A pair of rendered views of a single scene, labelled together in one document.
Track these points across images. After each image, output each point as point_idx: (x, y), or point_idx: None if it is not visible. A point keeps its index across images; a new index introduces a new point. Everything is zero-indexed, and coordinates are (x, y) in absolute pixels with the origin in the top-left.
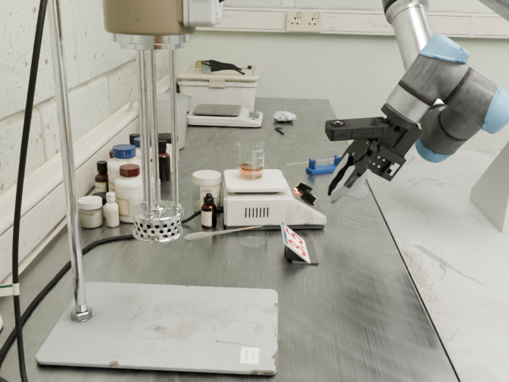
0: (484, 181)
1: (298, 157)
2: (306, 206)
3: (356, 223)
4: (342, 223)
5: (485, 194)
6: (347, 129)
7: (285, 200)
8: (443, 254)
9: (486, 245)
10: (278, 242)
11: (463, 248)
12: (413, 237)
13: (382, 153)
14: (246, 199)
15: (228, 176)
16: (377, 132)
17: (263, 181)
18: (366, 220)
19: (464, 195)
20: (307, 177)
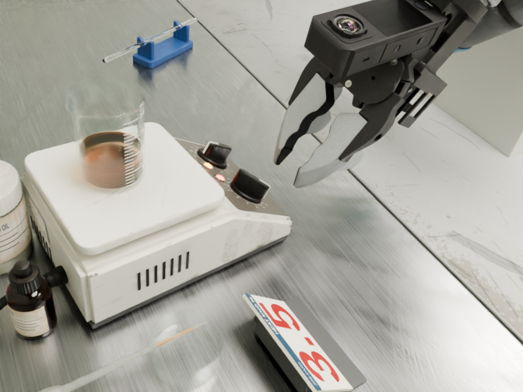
0: (455, 65)
1: (95, 24)
2: (261, 216)
3: (320, 197)
4: (301, 208)
5: (457, 86)
6: (379, 43)
7: (226, 223)
8: (500, 244)
9: (521, 195)
10: (236, 330)
11: (508, 218)
12: (428, 211)
13: (421, 82)
14: (138, 256)
15: (53, 189)
16: (426, 38)
17: (156, 184)
18: (328, 182)
19: None
20: (149, 79)
